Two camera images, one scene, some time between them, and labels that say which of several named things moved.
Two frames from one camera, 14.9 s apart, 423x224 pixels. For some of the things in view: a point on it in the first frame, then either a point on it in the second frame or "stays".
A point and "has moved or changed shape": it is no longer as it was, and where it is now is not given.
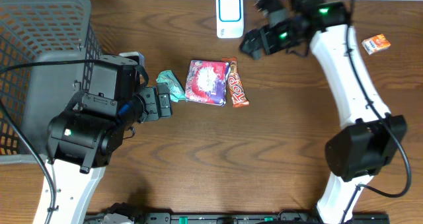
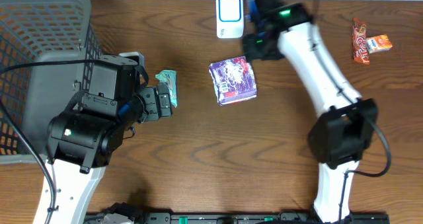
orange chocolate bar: (239, 98) to (359, 37)
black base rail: (246, 218) stays
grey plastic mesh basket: (49, 47) stays
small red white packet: (373, 43) stays
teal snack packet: (176, 92) has moved or changed shape
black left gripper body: (153, 104) stays
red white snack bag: (206, 82) to (234, 80)
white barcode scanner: (230, 16) stays
